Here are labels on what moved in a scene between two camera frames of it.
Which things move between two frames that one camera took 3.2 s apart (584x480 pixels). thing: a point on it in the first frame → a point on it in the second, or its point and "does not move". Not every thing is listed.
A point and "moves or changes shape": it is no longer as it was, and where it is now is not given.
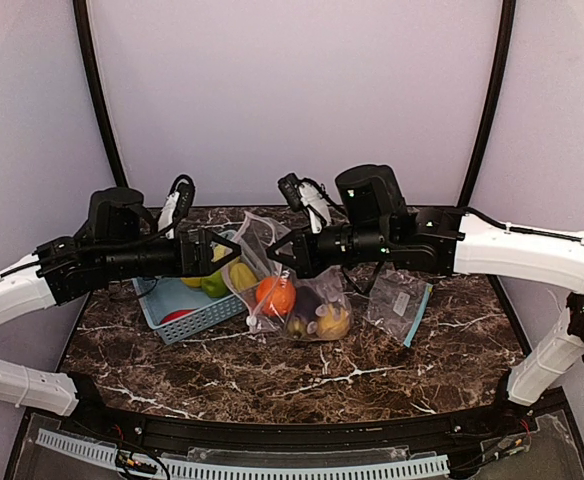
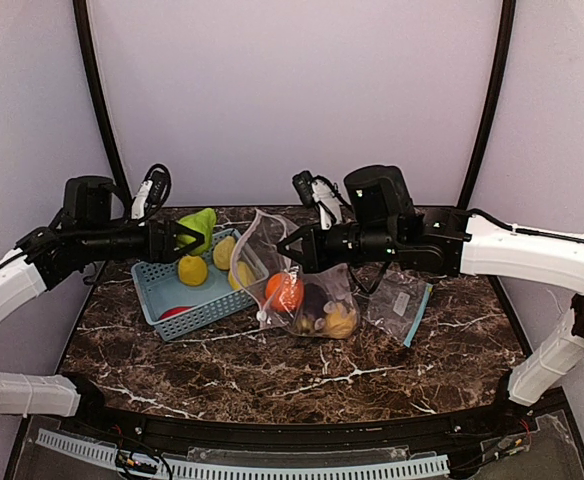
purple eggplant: x=307 y=301 moves or changes shape
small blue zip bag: x=397 y=303 does not move
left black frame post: x=81 y=12 does not move
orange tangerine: x=275 y=296 moves or changes shape
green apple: x=215 y=285 → x=203 y=221
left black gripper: x=188 y=253 → x=157 y=241
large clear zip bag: x=273 y=298 moves or changes shape
